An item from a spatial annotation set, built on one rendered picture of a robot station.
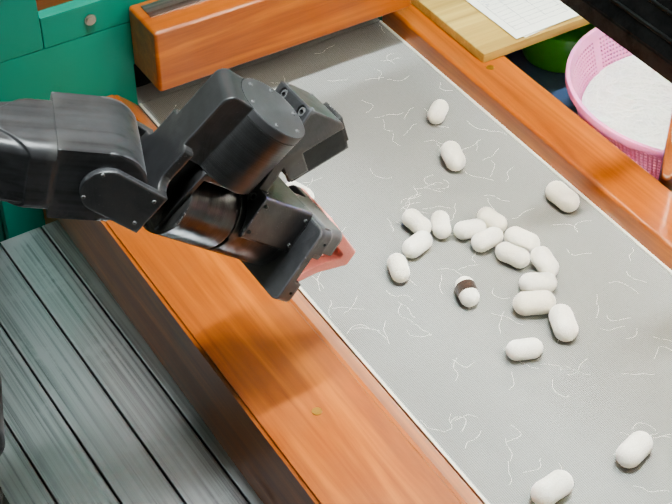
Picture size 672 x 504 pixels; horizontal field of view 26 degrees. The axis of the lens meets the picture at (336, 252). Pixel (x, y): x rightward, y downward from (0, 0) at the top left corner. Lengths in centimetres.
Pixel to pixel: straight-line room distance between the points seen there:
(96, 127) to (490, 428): 42
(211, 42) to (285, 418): 45
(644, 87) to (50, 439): 73
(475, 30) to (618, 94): 17
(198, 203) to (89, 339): 39
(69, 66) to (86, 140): 50
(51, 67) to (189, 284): 30
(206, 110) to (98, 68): 51
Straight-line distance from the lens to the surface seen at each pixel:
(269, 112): 99
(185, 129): 100
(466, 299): 128
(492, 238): 134
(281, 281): 108
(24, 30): 143
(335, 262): 116
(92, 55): 147
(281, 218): 105
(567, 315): 126
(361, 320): 127
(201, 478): 125
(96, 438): 129
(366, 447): 114
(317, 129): 104
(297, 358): 121
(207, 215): 102
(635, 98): 156
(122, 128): 100
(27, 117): 99
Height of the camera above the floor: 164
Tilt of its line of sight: 42 degrees down
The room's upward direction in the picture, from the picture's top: straight up
